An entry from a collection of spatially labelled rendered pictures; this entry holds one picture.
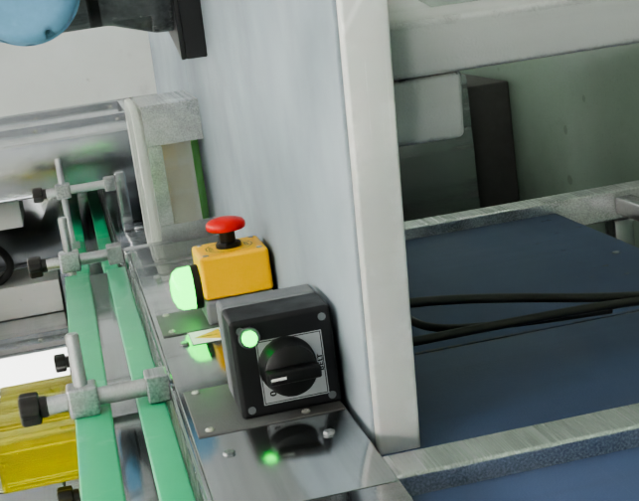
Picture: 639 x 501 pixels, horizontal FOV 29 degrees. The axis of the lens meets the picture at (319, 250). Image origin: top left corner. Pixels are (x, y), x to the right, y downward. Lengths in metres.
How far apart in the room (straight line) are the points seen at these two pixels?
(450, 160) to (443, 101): 1.77
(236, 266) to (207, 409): 0.26
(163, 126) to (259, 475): 0.90
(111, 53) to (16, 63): 0.39
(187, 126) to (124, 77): 3.57
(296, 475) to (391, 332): 0.12
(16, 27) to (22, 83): 3.88
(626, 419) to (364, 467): 0.19
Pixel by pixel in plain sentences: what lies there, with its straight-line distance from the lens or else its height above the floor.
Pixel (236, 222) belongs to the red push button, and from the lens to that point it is 1.25.
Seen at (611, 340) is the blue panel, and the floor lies 0.50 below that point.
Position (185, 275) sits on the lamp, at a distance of 1.25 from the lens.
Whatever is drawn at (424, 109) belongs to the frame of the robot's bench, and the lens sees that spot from 0.88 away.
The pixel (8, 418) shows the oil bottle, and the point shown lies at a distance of 1.50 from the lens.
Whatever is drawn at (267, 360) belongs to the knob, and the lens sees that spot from 0.94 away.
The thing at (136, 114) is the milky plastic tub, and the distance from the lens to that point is 1.70.
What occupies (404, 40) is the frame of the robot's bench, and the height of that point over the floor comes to 0.69.
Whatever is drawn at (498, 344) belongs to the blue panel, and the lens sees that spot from 1.14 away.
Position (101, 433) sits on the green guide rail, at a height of 0.94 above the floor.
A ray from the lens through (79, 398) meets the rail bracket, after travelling 1.10.
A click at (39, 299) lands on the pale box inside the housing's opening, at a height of 1.05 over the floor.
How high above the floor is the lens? 0.93
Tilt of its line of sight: 10 degrees down
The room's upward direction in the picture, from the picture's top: 100 degrees counter-clockwise
